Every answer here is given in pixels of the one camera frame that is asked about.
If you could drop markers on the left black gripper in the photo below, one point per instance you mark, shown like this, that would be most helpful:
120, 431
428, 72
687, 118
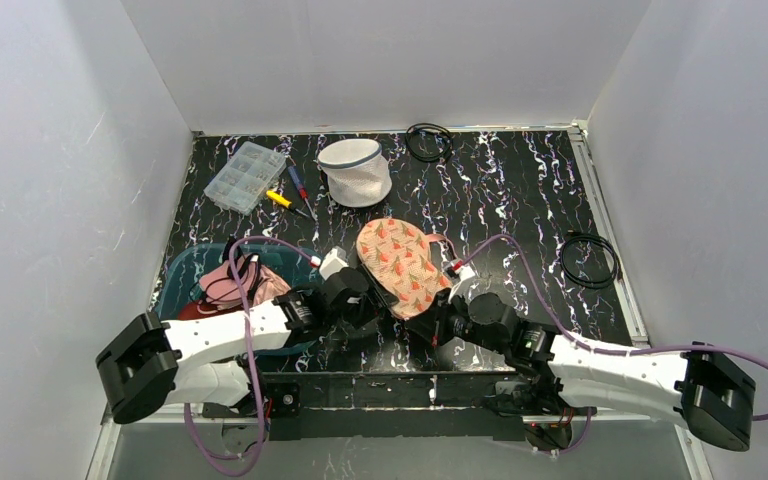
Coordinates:
371, 299

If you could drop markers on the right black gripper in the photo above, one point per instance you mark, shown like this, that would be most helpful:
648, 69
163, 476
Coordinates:
442, 321

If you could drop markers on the strawberry print mesh laundry bag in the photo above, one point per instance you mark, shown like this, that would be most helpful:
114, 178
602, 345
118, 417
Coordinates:
398, 256

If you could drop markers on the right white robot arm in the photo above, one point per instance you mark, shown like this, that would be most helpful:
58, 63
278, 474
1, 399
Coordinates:
698, 389

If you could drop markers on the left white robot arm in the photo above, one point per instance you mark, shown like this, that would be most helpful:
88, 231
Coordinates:
153, 362

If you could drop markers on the white mesh laundry basket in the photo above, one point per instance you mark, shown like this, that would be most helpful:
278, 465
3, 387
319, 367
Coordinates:
357, 174

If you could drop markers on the pink clothes in bin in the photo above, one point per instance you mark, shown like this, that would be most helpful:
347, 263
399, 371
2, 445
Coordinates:
222, 290

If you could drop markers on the clear plastic screw organizer box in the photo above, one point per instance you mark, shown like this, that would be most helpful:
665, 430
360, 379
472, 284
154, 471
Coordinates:
242, 183

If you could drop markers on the teal plastic bin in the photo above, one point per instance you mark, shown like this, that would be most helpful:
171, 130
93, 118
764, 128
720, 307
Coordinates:
182, 274

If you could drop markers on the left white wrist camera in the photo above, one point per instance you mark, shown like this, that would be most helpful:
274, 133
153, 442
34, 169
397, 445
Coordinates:
333, 262

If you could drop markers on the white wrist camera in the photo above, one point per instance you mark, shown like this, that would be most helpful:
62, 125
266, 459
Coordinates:
333, 262
462, 277

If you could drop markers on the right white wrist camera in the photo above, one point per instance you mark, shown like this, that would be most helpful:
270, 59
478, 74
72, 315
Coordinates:
462, 277

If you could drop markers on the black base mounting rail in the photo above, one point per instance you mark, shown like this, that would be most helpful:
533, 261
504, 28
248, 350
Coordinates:
496, 404

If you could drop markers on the blue red handled screwdriver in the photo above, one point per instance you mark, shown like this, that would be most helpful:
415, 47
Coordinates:
301, 189

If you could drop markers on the yellow handled screwdriver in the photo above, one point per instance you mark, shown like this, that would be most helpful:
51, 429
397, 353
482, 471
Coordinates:
280, 200

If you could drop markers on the aluminium frame rail right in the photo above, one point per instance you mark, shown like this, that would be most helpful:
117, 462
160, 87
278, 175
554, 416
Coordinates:
584, 160

